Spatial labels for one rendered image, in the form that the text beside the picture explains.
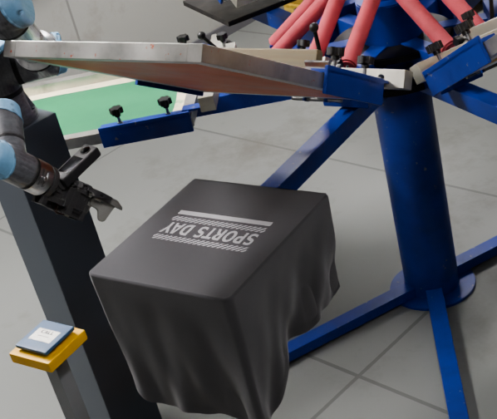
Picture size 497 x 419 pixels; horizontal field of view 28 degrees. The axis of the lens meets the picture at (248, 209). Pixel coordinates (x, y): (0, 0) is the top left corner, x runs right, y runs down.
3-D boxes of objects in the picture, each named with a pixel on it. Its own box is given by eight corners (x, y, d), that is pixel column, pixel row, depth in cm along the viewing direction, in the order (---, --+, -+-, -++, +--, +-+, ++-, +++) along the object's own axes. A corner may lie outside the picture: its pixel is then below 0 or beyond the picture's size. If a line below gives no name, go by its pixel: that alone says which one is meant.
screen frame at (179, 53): (201, 62, 204) (203, 43, 203) (2, 56, 236) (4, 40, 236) (380, 101, 269) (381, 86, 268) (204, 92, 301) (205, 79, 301)
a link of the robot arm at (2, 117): (-37, 104, 217) (-33, 145, 211) (14, 91, 217) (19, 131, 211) (-23, 125, 223) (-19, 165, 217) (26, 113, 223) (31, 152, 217)
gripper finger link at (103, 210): (114, 228, 232) (80, 213, 227) (123, 204, 233) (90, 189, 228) (120, 229, 230) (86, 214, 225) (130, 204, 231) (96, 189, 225)
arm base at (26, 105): (-23, 129, 292) (-35, 98, 287) (20, 106, 300) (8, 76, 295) (6, 137, 281) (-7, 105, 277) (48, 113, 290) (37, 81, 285)
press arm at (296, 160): (199, 289, 256) (194, 270, 253) (181, 286, 259) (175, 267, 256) (406, 78, 339) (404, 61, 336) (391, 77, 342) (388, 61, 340)
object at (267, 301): (271, 431, 254) (233, 295, 234) (258, 428, 256) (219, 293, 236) (355, 322, 285) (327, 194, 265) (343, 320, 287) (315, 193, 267)
